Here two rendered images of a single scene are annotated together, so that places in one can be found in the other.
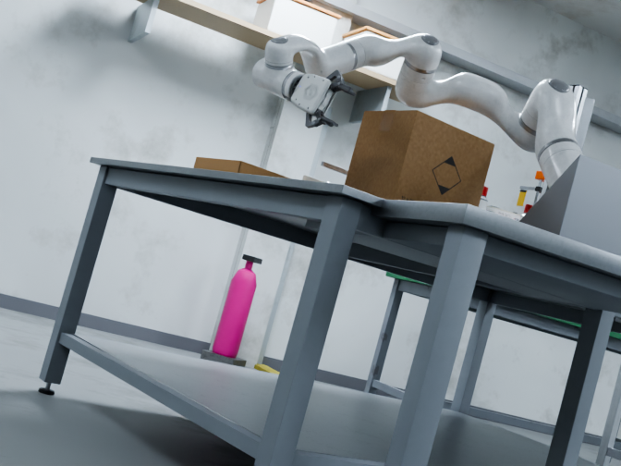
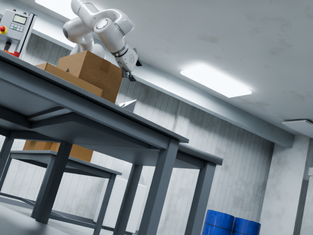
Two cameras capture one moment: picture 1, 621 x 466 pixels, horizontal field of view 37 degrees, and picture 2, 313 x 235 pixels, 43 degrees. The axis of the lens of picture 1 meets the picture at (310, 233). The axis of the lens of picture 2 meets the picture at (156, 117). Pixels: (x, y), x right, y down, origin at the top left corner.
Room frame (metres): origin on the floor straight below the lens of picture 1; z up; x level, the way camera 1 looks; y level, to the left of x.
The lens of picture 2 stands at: (2.39, 1.81, 0.44)
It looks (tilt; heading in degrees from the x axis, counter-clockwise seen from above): 13 degrees up; 266
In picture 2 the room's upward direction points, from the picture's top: 15 degrees clockwise
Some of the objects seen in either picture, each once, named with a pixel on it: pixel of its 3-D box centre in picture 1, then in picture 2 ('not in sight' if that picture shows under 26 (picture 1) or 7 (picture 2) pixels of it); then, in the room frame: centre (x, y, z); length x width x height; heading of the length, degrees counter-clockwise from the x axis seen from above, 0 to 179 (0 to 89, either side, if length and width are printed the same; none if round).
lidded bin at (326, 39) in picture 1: (293, 27); not in sight; (5.74, 0.44, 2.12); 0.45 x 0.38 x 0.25; 114
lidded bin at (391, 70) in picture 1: (379, 61); not in sight; (6.00, -0.13, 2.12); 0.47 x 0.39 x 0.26; 114
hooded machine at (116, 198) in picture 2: not in sight; (122, 194); (2.03, -5.68, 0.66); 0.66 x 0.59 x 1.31; 24
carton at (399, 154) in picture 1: (417, 172); (84, 86); (2.64, -0.25, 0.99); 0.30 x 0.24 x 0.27; 123
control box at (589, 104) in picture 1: (567, 126); (14, 28); (3.26, -0.77, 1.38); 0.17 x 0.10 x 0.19; 0
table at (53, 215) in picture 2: not in sight; (45, 190); (3.07, -3.26, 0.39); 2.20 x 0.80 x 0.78; 114
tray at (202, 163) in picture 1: (259, 180); (56, 84); (2.70, 0.18, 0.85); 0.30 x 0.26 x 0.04; 125
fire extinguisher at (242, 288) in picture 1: (237, 310); not in sight; (5.81, 0.31, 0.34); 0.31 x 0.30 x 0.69; 24
